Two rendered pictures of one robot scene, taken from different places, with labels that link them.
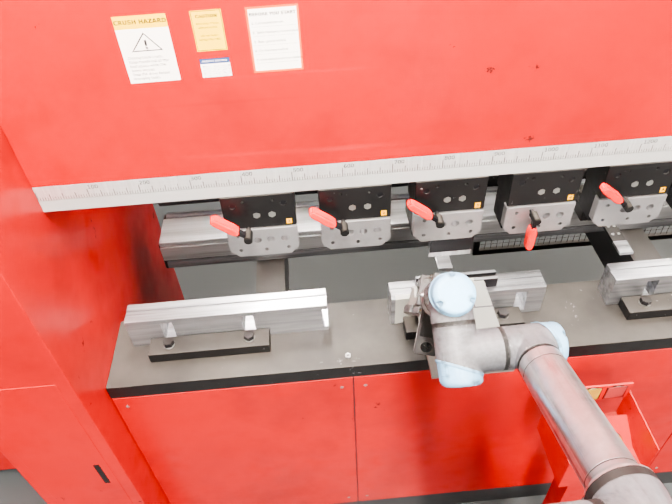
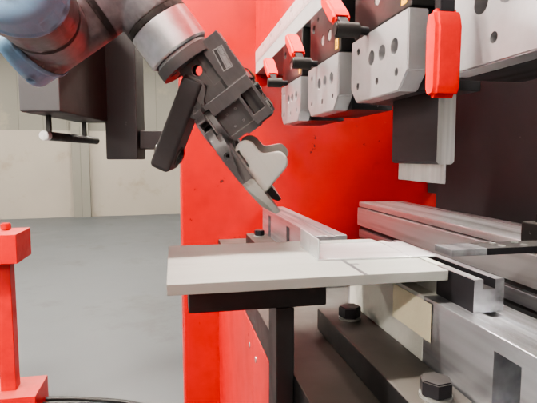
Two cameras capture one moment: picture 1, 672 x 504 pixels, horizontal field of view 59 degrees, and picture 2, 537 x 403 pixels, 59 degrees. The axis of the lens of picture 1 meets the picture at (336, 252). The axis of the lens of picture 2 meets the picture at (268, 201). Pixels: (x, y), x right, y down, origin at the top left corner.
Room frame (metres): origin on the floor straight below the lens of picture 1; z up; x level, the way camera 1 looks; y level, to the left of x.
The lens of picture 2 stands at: (0.75, -0.77, 1.11)
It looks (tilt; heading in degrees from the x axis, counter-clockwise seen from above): 5 degrees down; 81
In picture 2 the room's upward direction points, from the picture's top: straight up
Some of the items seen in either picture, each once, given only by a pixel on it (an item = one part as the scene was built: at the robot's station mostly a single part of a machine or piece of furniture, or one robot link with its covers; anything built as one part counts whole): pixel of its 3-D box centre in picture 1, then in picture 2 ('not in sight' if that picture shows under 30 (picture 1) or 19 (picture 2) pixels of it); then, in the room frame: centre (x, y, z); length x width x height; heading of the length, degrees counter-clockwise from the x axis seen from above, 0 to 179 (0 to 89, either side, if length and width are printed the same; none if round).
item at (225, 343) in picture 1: (210, 345); (266, 249); (0.93, 0.33, 0.89); 0.30 x 0.05 x 0.03; 92
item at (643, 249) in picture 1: (603, 216); not in sight; (1.41, -0.85, 0.81); 0.64 x 0.08 x 0.14; 2
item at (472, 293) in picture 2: (456, 281); (429, 269); (1.01, -0.30, 0.98); 0.20 x 0.03 x 0.03; 92
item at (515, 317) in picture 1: (462, 322); (383, 363); (0.95, -0.31, 0.89); 0.30 x 0.05 x 0.03; 92
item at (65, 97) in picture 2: not in sight; (69, 63); (0.36, 0.94, 1.42); 0.45 x 0.12 x 0.36; 81
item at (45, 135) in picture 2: not in sight; (73, 130); (0.34, 1.01, 1.20); 0.45 x 0.03 x 0.08; 81
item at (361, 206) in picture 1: (353, 206); (348, 60); (1.00, -0.04, 1.26); 0.15 x 0.09 x 0.17; 92
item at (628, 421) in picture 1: (595, 434); not in sight; (0.70, -0.60, 0.75); 0.20 x 0.16 x 0.18; 92
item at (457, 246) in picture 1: (450, 240); (420, 138); (1.01, -0.27, 1.13); 0.10 x 0.02 x 0.10; 92
